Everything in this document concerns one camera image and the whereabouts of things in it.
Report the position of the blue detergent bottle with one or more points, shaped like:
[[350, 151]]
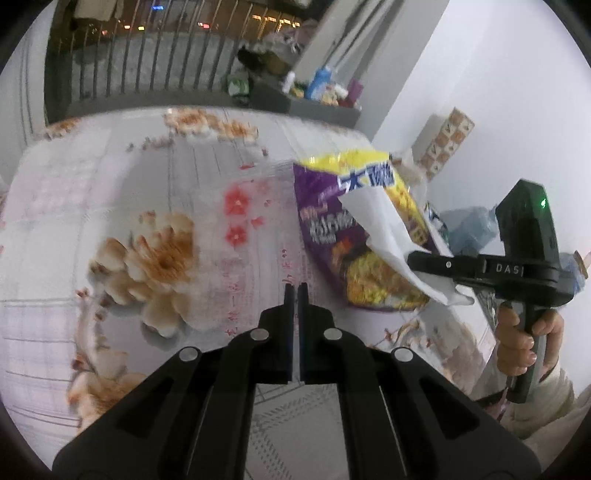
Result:
[[318, 85]]

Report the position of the metal balcony railing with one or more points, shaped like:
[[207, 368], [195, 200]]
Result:
[[159, 60]]

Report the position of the grey cabinet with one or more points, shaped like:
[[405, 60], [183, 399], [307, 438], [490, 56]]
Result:
[[314, 113]]

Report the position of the purple yellow noodle packet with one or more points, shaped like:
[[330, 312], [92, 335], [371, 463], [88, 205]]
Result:
[[332, 221]]

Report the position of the blue water jug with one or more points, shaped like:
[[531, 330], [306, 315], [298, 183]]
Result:
[[471, 228]]

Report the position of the green white packet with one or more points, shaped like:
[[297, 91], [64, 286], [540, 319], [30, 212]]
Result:
[[238, 85]]

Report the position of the open cardboard box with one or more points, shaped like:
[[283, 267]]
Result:
[[272, 57]]

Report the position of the tile pattern board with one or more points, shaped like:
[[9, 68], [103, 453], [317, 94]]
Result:
[[450, 138]]

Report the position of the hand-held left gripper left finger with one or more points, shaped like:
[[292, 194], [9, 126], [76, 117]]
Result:
[[279, 346]]

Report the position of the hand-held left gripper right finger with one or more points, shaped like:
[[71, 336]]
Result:
[[316, 346]]

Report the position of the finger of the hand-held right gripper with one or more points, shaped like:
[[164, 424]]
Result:
[[443, 266]]

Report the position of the person's right forearm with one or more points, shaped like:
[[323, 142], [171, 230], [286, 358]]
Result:
[[549, 408]]

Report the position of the white paper wrapper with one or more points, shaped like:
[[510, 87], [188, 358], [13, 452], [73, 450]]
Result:
[[388, 230]]

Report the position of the grey curtain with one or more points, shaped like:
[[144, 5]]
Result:
[[332, 37]]

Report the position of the person's right hand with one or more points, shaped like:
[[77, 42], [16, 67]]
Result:
[[512, 346]]

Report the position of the purple cup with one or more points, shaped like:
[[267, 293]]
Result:
[[355, 91]]

